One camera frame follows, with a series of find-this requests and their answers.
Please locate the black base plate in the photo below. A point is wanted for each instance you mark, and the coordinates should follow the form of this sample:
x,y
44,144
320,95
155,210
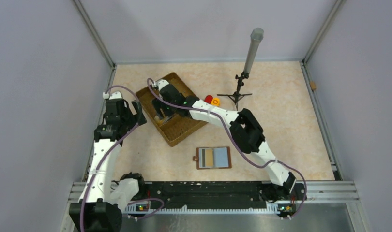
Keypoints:
x,y
215,194

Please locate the red cylinder button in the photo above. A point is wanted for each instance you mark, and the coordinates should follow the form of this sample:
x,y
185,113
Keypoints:
x,y
208,99

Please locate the woven brown divided tray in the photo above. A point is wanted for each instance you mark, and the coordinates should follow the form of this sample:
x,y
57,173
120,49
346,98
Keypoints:
x,y
177,128

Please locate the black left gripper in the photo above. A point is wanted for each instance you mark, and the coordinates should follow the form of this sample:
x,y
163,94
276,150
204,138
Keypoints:
x,y
133,116

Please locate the grey tube on stand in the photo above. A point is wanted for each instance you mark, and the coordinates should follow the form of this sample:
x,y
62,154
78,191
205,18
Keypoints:
x,y
255,39

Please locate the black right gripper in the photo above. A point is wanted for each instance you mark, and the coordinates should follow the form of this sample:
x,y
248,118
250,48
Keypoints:
x,y
159,107

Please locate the gold card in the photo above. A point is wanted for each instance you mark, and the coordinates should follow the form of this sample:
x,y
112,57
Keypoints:
x,y
160,121
207,158

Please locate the orange cylinder button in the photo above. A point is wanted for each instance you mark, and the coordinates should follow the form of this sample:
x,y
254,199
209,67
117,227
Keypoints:
x,y
215,102

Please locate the small wooden wall block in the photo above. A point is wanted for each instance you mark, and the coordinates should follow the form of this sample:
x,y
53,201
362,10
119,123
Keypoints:
x,y
313,85

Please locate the brown leather card holder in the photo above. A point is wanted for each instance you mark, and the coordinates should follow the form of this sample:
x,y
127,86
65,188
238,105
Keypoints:
x,y
222,158

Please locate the black tripod stand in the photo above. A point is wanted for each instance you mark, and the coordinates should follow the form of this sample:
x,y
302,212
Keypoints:
x,y
237,96

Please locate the aluminium frame rail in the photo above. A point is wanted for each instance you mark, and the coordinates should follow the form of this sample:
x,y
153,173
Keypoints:
x,y
320,193

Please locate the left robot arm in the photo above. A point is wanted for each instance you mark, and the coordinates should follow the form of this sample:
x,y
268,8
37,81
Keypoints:
x,y
103,169

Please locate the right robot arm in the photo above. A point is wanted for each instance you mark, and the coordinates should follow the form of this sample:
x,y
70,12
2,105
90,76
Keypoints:
x,y
242,128

